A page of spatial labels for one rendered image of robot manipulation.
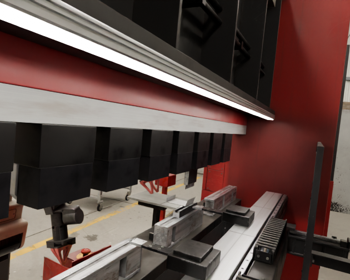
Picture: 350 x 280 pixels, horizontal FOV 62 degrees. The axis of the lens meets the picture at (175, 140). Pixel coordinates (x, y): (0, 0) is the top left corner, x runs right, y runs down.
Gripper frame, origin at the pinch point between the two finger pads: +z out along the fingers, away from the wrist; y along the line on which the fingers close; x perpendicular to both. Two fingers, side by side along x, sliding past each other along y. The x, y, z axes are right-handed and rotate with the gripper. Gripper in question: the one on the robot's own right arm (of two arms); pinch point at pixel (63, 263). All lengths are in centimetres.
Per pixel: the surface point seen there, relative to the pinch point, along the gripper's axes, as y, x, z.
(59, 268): 4.3, -4.8, 0.2
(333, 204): 58, 558, 81
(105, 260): 40.1, -16.0, -7.9
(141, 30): 76, -37, -54
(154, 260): 36.8, 10.1, 0.9
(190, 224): 35, 42, -4
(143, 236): 21.8, 24.0, -3.4
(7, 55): 58, -49, -52
